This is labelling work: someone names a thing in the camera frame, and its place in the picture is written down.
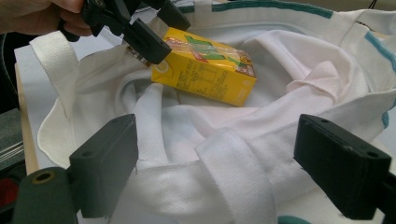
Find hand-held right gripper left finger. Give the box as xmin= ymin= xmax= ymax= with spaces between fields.
xmin=68 ymin=113 xmax=140 ymax=219

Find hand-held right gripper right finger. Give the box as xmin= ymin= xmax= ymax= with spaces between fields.
xmin=292 ymin=113 xmax=392 ymax=221

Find yellow juice box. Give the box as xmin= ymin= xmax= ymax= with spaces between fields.
xmin=150 ymin=26 xmax=258 ymax=108

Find white tote bag coloured blobs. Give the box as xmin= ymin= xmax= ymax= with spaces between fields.
xmin=29 ymin=0 xmax=396 ymax=224

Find dark grey equipment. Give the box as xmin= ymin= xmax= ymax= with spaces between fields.
xmin=0 ymin=107 xmax=26 ymax=175

